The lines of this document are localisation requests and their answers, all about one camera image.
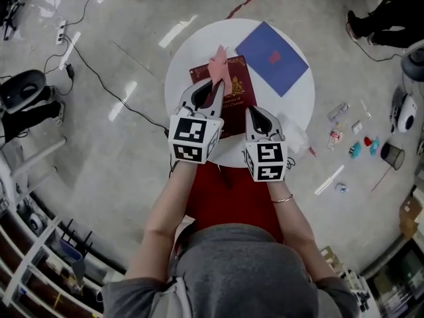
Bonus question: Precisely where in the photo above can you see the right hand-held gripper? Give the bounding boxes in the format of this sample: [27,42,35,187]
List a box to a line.
[243,106,288,183]

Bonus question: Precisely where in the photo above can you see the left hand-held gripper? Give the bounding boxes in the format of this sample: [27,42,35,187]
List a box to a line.
[167,79,226,164]

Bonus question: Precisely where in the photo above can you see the dark red hardcover book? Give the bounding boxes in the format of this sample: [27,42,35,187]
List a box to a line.
[188,54,258,140]

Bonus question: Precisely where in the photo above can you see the person's left forearm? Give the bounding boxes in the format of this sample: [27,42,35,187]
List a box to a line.
[125,160,199,283]

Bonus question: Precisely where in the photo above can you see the person's right forearm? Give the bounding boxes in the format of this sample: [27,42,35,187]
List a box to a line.
[267,180,335,283]

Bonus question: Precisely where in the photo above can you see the round white table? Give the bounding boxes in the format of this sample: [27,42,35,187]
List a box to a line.
[164,17,316,169]

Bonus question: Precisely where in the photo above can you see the clear plastic bottle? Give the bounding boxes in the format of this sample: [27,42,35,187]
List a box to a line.
[327,101,350,122]

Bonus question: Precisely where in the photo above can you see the person's red trousers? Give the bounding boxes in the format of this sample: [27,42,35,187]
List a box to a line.
[184,162,286,244]

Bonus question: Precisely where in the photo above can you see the blue booklet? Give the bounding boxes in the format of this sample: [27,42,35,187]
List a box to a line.
[234,21,310,98]

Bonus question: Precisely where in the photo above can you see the thin wooden stick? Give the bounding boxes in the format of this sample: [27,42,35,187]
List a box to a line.
[370,167,392,192]

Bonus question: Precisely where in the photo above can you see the black mesh waste basket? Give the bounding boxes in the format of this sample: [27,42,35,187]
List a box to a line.
[380,142,406,171]

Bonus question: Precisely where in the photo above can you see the white rounded device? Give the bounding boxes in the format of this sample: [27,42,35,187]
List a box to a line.
[390,92,418,134]

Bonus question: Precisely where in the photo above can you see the person's grey shirt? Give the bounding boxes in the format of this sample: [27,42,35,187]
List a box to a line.
[101,223,360,318]

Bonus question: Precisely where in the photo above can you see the cardboard box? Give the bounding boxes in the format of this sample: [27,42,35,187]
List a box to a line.
[319,245,345,278]
[399,195,424,241]

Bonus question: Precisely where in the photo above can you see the white power strip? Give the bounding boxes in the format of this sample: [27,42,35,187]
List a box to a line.
[55,19,69,46]

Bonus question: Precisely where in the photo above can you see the grey backpack shell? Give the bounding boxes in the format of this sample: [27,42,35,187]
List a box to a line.
[400,39,424,83]
[0,70,47,114]

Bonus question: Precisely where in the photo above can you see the white bench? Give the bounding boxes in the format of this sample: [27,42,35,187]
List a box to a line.
[0,136,67,191]

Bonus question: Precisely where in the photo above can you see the black antenna router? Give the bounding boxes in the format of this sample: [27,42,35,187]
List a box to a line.
[61,219,93,254]

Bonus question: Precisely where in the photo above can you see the blue bin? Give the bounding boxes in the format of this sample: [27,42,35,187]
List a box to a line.
[59,238,83,265]

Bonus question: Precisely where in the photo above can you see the white cluttered rack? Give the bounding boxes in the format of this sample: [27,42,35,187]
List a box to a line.
[344,237,424,318]

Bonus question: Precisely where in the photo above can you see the black wheeled stand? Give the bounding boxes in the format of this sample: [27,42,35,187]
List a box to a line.
[0,0,37,41]

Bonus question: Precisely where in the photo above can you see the white shelf unit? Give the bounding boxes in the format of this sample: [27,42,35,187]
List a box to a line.
[0,190,127,318]

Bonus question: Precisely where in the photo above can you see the gold bracelet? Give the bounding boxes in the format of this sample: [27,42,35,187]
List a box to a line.
[270,193,295,204]

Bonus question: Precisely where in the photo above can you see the black cable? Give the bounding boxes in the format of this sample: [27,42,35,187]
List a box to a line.
[62,34,172,137]
[346,21,403,62]

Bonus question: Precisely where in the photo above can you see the grey bag strap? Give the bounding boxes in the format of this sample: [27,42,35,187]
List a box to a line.
[158,215,199,318]

